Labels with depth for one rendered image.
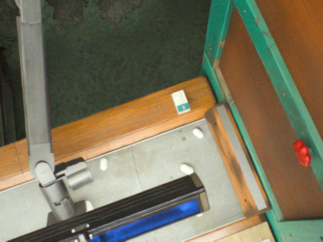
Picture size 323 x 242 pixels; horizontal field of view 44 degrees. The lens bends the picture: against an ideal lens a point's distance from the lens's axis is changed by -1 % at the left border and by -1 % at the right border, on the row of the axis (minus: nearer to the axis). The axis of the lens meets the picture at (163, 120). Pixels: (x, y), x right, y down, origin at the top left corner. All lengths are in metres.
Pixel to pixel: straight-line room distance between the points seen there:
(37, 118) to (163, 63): 1.17
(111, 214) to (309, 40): 0.46
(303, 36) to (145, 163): 0.68
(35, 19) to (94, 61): 1.20
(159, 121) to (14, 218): 0.48
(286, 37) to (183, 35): 1.48
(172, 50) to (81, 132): 1.01
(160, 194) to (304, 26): 0.40
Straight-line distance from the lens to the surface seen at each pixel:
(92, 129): 1.15
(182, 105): 1.12
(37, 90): 0.93
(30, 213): 1.19
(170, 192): 0.77
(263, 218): 1.12
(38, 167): 0.97
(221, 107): 1.05
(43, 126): 0.95
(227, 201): 1.13
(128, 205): 0.78
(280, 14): 0.63
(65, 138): 1.16
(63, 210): 1.04
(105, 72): 2.03
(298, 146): 0.65
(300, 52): 0.60
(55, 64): 2.11
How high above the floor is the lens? 1.86
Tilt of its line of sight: 75 degrees down
